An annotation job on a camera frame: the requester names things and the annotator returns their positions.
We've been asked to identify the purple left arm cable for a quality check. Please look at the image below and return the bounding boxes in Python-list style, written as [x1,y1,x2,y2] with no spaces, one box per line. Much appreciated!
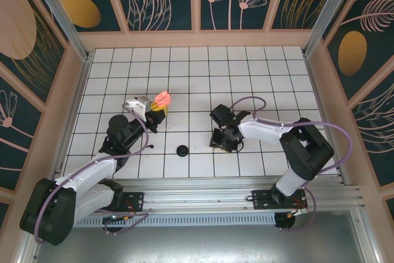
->
[33,101,151,244]

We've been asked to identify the pink earbud charging case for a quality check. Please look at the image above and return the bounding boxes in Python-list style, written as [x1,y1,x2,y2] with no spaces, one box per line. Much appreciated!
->
[155,91,172,107]

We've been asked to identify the grey metal sheet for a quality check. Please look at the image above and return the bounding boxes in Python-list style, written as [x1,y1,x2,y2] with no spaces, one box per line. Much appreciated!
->
[29,224,375,263]

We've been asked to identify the grey slotted cable duct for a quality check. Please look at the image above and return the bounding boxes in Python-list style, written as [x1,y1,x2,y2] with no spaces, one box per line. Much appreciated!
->
[73,212,276,227]

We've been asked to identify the aluminium frame post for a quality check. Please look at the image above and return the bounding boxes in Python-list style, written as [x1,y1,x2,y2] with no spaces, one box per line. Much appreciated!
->
[23,0,93,62]
[302,0,367,58]

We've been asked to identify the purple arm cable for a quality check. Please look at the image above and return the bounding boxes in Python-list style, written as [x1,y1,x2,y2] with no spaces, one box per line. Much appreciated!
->
[229,96,352,233]
[33,101,151,244]

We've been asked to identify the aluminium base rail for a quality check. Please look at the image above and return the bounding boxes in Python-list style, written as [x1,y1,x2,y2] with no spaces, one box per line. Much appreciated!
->
[87,177,367,214]

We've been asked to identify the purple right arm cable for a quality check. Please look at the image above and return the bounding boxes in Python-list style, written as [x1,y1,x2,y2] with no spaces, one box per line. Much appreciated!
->
[229,96,352,233]

